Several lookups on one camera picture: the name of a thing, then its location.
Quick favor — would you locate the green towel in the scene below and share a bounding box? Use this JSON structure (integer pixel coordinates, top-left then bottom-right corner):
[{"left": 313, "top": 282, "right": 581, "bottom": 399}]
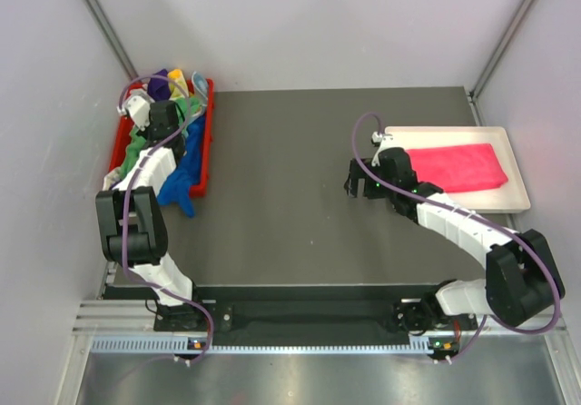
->
[{"left": 114, "top": 97, "right": 206, "bottom": 180}]

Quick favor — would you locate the pink towel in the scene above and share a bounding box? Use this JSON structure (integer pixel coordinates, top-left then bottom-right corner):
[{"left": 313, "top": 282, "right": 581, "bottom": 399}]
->
[{"left": 407, "top": 143, "right": 508, "bottom": 193}]

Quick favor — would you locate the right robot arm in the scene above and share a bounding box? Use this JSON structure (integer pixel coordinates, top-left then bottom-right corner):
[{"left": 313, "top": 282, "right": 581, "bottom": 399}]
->
[{"left": 344, "top": 147, "right": 566, "bottom": 330}]

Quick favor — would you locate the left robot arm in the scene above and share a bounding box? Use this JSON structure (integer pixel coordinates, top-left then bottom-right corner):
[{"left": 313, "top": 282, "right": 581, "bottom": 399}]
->
[{"left": 95, "top": 98, "right": 206, "bottom": 330}]

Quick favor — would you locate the purple towel back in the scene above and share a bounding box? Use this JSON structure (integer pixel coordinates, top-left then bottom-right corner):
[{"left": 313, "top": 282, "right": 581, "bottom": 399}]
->
[{"left": 147, "top": 69, "right": 172, "bottom": 102}]

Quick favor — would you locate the red plastic bin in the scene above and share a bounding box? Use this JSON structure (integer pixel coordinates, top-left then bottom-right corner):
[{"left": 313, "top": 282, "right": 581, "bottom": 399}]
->
[{"left": 109, "top": 78, "right": 214, "bottom": 198}]

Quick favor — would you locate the yellow patterned towel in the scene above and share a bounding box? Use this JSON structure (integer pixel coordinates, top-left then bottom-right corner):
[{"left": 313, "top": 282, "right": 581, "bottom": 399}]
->
[{"left": 167, "top": 69, "right": 190, "bottom": 100}]

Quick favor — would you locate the blue towel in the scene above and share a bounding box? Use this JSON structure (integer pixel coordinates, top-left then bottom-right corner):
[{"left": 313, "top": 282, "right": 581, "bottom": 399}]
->
[{"left": 157, "top": 115, "right": 205, "bottom": 218}]

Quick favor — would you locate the white patterned towel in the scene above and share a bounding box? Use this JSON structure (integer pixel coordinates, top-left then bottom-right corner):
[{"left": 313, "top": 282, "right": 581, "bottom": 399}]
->
[{"left": 102, "top": 167, "right": 122, "bottom": 191}]

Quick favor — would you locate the white plastic tray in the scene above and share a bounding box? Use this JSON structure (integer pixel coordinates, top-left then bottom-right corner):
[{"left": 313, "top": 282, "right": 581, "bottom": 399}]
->
[{"left": 385, "top": 126, "right": 531, "bottom": 213}]

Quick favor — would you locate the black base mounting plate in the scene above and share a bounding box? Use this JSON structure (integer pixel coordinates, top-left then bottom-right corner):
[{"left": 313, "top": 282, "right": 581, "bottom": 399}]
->
[{"left": 153, "top": 284, "right": 478, "bottom": 347}]

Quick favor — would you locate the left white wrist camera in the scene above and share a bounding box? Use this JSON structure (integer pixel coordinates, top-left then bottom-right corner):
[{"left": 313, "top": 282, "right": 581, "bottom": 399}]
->
[{"left": 118, "top": 94, "right": 152, "bottom": 131}]

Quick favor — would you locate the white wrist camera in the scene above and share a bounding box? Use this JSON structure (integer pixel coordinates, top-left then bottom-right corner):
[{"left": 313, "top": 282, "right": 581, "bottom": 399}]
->
[
  {"left": 118, "top": 94, "right": 152, "bottom": 131},
  {"left": 371, "top": 132, "right": 397, "bottom": 167}
]

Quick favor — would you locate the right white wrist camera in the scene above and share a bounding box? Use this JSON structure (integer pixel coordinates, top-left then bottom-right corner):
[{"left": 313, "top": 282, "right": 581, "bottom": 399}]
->
[{"left": 371, "top": 132, "right": 397, "bottom": 167}]

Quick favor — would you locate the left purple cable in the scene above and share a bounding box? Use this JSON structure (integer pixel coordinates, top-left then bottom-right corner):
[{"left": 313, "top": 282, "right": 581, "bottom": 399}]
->
[{"left": 116, "top": 74, "right": 214, "bottom": 365}]

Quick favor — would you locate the purple cable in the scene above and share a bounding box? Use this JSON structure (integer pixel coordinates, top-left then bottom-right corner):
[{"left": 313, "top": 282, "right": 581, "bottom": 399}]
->
[
  {"left": 352, "top": 112, "right": 563, "bottom": 365},
  {"left": 116, "top": 74, "right": 214, "bottom": 365}
]

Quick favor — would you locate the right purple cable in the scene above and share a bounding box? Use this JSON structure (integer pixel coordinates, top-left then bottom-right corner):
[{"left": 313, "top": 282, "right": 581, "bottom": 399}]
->
[{"left": 352, "top": 112, "right": 563, "bottom": 365}]

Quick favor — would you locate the aluminium frame rail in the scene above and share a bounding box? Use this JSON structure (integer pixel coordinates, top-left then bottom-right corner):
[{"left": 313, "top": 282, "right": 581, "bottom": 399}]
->
[{"left": 73, "top": 301, "right": 564, "bottom": 366}]

